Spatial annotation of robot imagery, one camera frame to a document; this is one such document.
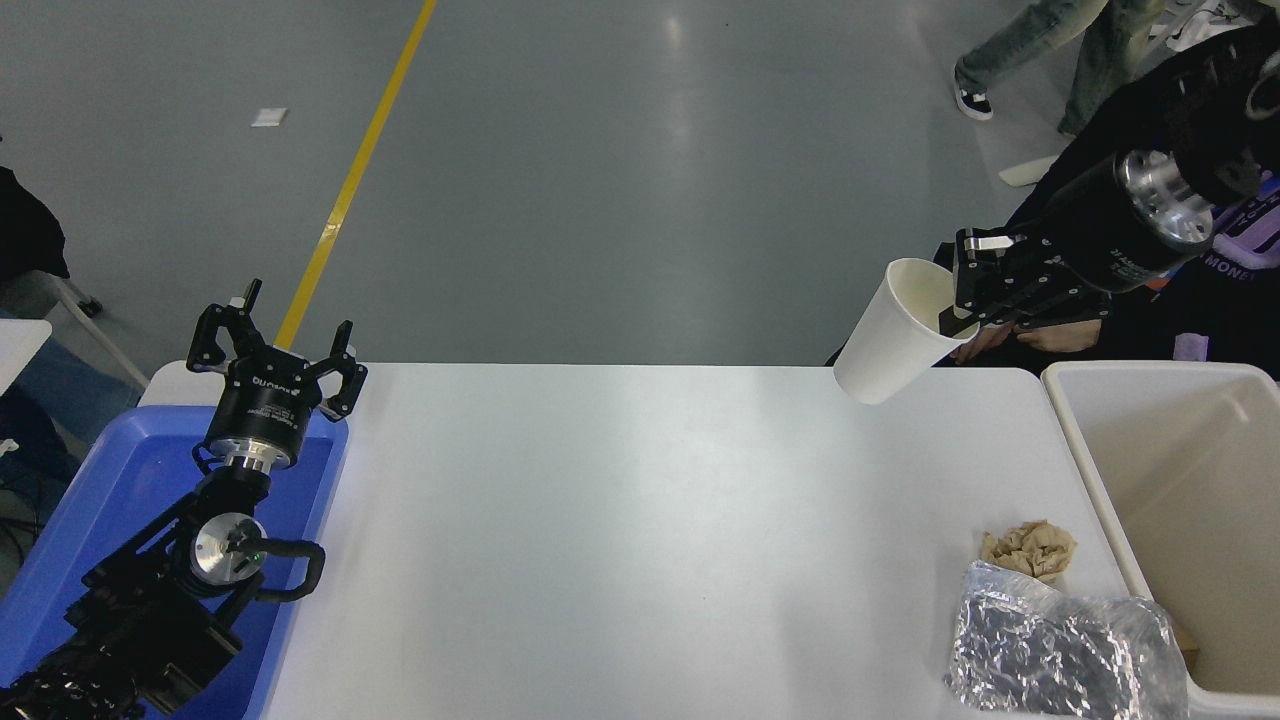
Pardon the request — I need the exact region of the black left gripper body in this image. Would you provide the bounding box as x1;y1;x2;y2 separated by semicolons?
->
205;347;324;458

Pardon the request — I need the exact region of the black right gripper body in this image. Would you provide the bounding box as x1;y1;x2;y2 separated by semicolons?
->
1040;156;1197;294

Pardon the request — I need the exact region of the white paper cup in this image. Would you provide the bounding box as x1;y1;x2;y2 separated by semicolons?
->
833;258;986;406

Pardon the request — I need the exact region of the person's hand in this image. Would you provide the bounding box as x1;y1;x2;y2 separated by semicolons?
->
1015;320;1112;354
950;324;1013;366

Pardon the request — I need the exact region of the seated person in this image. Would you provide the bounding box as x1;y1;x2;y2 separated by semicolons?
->
825;20;1280;381

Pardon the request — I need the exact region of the white flat floor object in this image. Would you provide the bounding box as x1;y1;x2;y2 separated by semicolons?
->
998;155;1058;188

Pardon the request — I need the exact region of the blue plastic tray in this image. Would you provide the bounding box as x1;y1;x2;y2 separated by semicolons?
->
0;405;349;720

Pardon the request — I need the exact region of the small white side table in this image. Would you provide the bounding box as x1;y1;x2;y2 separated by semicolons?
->
0;318;52;393

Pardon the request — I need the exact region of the person at table edge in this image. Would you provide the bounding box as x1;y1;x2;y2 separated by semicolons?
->
0;165;71;282

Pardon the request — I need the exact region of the walking person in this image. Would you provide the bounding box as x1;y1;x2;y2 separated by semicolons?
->
953;0;1171;137

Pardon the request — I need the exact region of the large pale plastic bin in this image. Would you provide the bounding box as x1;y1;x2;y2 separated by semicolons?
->
1040;360;1280;720

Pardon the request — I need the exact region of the white wheeled chair base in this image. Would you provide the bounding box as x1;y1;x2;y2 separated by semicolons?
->
1145;0;1251;51

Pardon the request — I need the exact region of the crumpled tan paper ball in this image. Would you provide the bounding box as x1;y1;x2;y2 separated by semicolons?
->
980;520;1079;586

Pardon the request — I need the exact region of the white metal frame leg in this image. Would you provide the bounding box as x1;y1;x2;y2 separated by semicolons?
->
38;272;151;391

